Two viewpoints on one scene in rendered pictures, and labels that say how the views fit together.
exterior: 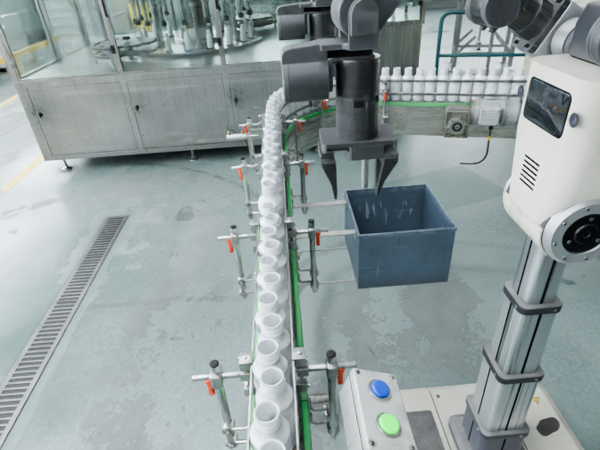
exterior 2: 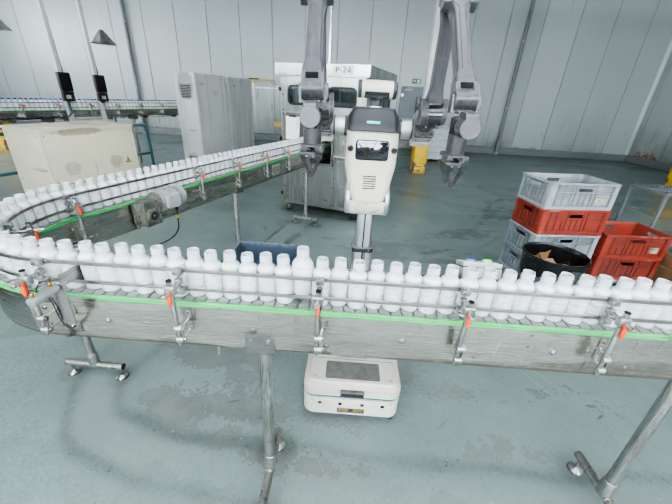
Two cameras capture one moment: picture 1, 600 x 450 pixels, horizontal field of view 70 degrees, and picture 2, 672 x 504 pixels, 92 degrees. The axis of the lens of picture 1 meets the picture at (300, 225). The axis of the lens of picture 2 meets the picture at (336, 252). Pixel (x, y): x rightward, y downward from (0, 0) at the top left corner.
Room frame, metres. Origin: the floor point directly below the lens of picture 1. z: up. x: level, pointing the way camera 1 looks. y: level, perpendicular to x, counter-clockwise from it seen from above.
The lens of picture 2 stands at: (0.88, 1.00, 1.63)
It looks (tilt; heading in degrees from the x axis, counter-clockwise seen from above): 25 degrees down; 273
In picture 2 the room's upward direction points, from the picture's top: 3 degrees clockwise
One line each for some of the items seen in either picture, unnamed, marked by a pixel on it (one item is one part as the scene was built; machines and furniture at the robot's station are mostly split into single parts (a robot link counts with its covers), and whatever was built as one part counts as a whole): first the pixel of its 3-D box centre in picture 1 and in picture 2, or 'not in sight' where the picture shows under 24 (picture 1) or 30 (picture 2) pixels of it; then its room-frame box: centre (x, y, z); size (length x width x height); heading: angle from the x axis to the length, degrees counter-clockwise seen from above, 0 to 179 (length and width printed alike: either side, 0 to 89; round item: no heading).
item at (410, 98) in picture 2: not in sight; (411, 118); (-1.00, -11.92, 1.05); 1.00 x 0.10 x 2.10; 1
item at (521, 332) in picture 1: (516, 347); (359, 277); (0.82, -0.58, 0.74); 0.11 x 0.11 x 0.40; 1
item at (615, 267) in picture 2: not in sight; (608, 259); (-1.64, -2.03, 0.33); 0.61 x 0.41 x 0.22; 4
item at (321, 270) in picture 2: (271, 231); (321, 281); (0.97, 0.08, 1.08); 0.06 x 0.06 x 0.17
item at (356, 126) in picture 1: (356, 120); (455, 147); (0.58, -0.09, 1.51); 0.10 x 0.07 x 0.07; 90
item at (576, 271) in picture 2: not in sight; (542, 288); (-0.69, -1.37, 0.32); 0.45 x 0.45 x 0.64
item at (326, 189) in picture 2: not in sight; (338, 141); (1.18, -4.43, 1.00); 1.60 x 1.30 x 2.00; 73
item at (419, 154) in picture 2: not in sight; (420, 149); (-0.68, -7.56, 0.55); 0.40 x 0.40 x 1.10; 1
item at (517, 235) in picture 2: not in sight; (549, 238); (-0.94, -1.91, 0.55); 0.61 x 0.41 x 0.22; 8
